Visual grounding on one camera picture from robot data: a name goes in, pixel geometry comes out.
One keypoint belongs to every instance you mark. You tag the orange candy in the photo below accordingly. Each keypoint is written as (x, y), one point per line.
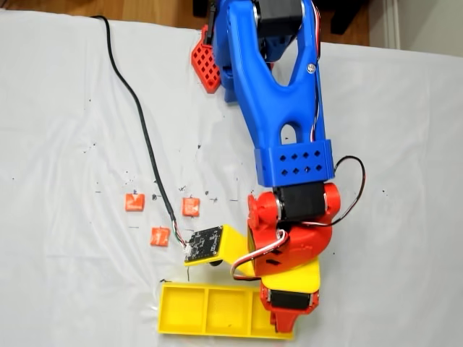
(134, 203)
(160, 236)
(190, 207)

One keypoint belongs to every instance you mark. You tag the yellow three-compartment box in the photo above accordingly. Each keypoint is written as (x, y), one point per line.
(184, 307)

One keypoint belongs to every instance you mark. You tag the dark furniture leg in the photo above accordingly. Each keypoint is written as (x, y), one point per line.
(343, 18)

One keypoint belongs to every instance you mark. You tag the white plastic table cover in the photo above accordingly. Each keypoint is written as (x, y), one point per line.
(54, 144)

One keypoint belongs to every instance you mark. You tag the white door trim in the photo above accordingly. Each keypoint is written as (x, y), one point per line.
(391, 21)

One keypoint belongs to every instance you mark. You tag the camera board on yellow mount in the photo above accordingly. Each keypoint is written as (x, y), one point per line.
(202, 244)

